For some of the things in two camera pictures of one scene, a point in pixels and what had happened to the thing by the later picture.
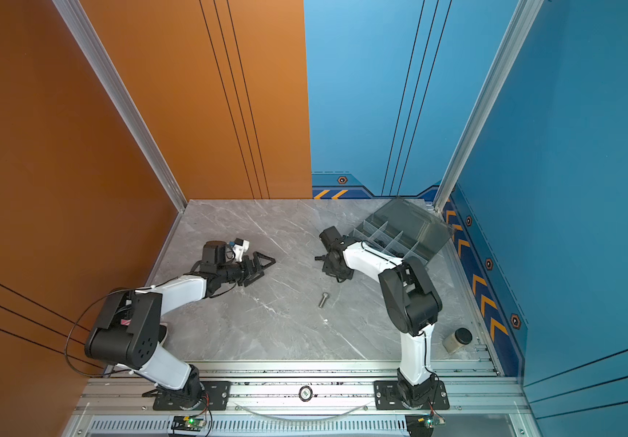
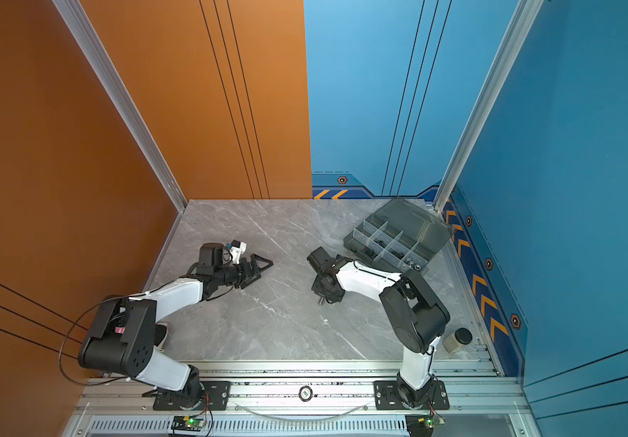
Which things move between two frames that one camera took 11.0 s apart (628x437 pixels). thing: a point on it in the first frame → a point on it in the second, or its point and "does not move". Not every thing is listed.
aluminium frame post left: (118, 91) does not move
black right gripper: (327, 269) → (317, 291)
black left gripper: (248, 269) does not move
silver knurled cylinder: (457, 340) does not move
